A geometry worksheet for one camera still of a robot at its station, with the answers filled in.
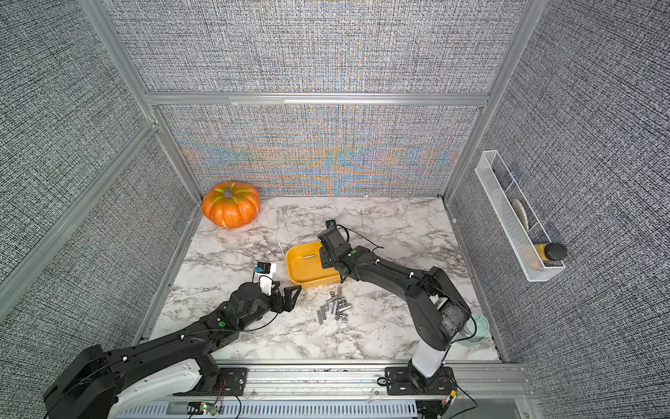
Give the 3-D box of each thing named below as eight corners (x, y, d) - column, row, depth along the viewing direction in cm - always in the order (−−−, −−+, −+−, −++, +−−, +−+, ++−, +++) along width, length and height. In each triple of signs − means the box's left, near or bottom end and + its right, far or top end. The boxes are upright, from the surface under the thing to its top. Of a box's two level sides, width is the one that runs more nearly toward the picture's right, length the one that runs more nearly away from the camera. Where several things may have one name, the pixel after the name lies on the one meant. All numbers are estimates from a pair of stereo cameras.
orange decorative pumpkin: (209, 235, 109) (197, 214, 99) (221, 203, 121) (211, 182, 111) (255, 235, 109) (247, 214, 99) (262, 203, 121) (256, 181, 111)
